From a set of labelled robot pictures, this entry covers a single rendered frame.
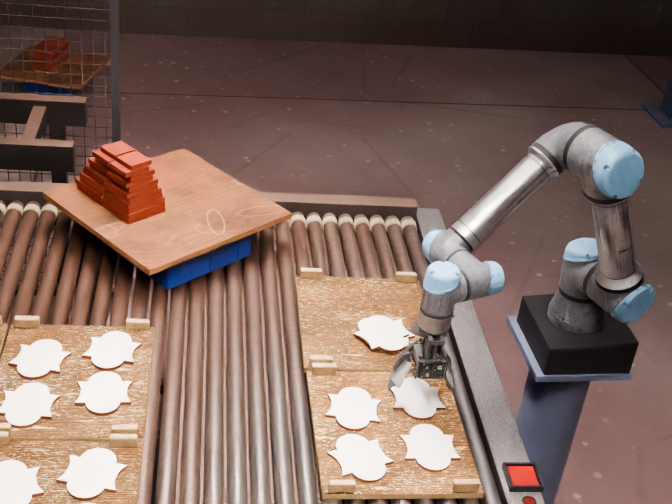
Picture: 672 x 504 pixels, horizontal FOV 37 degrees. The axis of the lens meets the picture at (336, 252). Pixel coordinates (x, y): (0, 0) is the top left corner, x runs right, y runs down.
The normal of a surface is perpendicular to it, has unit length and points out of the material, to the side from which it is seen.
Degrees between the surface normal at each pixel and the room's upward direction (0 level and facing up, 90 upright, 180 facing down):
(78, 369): 0
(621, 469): 0
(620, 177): 81
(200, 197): 0
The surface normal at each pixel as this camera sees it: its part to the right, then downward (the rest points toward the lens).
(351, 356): 0.10, -0.85
